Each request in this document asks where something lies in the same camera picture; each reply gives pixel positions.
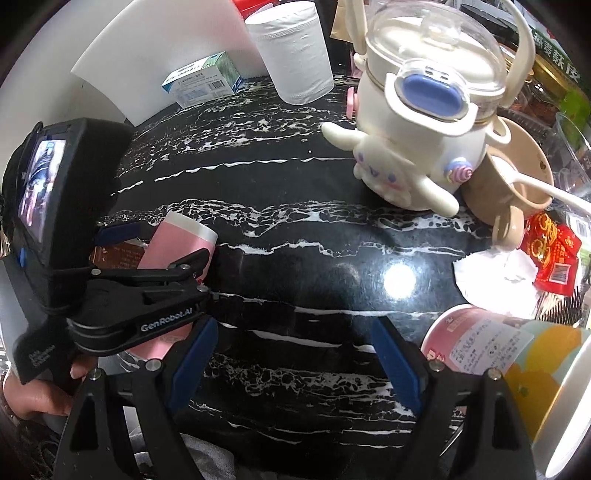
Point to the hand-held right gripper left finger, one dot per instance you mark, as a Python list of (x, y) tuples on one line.
[(194, 357)]

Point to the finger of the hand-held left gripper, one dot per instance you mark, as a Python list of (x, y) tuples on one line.
[(115, 233), (138, 314)]

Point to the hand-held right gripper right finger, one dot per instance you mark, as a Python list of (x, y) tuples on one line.
[(397, 364)]

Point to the pink cup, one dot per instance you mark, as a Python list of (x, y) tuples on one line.
[(180, 244)]

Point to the colourful paper noodle cup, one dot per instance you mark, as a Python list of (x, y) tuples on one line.
[(517, 355)]

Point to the person's left hand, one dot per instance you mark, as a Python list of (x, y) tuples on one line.
[(41, 397)]

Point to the brown packet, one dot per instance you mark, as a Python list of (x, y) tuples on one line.
[(117, 256)]

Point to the crumpled white tissue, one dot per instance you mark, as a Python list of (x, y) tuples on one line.
[(489, 277)]

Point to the white and green medicine box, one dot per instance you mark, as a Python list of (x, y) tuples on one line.
[(203, 81)]

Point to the white plastic board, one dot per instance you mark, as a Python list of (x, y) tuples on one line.
[(152, 55)]

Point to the red snack packets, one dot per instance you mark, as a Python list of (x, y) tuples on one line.
[(551, 256)]

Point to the white cartoon dog kettle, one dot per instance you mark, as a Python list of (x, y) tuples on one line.
[(415, 138)]

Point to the beige mug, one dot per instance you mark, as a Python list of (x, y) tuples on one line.
[(512, 161)]

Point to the white spoon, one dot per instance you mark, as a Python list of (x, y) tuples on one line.
[(554, 191)]

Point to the white toilet paper roll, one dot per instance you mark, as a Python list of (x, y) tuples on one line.
[(295, 50)]

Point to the clear plastic container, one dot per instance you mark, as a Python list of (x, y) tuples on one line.
[(575, 147)]

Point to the beige paper bag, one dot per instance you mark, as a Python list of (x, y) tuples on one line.
[(344, 21)]

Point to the green label jar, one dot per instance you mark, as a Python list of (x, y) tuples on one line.
[(554, 69)]

